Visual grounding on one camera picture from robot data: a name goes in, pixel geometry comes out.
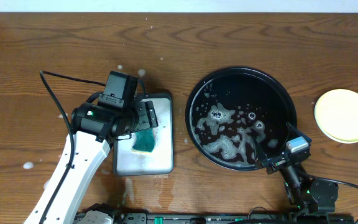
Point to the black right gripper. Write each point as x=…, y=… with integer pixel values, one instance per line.
x=271, y=162

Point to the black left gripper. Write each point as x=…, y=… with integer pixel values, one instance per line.
x=150, y=115

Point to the green yellow sponge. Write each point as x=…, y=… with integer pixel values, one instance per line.
x=144, y=141

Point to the yellow plate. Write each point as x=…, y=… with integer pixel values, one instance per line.
x=336, y=115

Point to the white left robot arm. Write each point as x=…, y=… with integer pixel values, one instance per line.
x=95, y=129

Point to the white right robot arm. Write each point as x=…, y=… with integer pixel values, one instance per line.
x=311, y=195

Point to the rectangular soapy metal tray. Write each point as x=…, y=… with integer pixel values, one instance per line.
x=127, y=161

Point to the round black tray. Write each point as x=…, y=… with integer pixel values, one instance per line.
x=231, y=109

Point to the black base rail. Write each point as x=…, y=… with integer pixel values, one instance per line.
x=103, y=213

